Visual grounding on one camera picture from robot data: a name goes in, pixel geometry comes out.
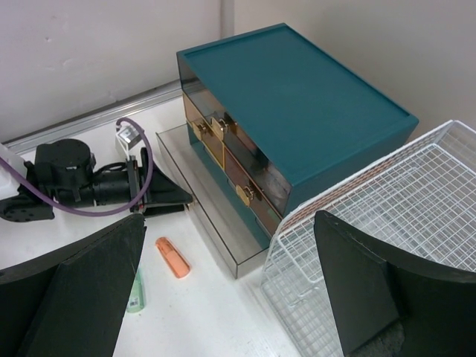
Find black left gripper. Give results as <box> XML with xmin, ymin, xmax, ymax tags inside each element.
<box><xmin>24</xmin><ymin>138</ymin><xmax>193</xmax><ymax>218</ymax></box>

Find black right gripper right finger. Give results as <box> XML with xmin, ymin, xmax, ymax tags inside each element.
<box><xmin>314</xmin><ymin>210</ymin><xmax>475</xmax><ymax>356</ymax></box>

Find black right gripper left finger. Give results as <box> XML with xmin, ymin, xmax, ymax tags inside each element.
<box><xmin>1</xmin><ymin>213</ymin><xmax>146</xmax><ymax>356</ymax></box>

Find orange transparent stapler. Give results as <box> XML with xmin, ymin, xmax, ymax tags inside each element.
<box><xmin>155</xmin><ymin>237</ymin><xmax>191</xmax><ymax>279</ymax></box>

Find teal drawer cabinet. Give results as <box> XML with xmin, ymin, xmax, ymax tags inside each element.
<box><xmin>157</xmin><ymin>24</ymin><xmax>419</xmax><ymax>279</ymax></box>

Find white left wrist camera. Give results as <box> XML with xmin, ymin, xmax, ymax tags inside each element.
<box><xmin>115</xmin><ymin>126</ymin><xmax>142</xmax><ymax>160</ymax></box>

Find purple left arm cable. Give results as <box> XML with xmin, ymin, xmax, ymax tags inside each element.
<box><xmin>0</xmin><ymin>118</ymin><xmax>154</xmax><ymax>217</ymax></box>

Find white wire desk organizer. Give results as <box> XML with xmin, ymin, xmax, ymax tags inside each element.
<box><xmin>261</xmin><ymin>120</ymin><xmax>475</xmax><ymax>356</ymax></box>

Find aluminium rail frame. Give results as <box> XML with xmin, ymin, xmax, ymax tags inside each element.
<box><xmin>4</xmin><ymin>80</ymin><xmax>181</xmax><ymax>154</ymax></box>

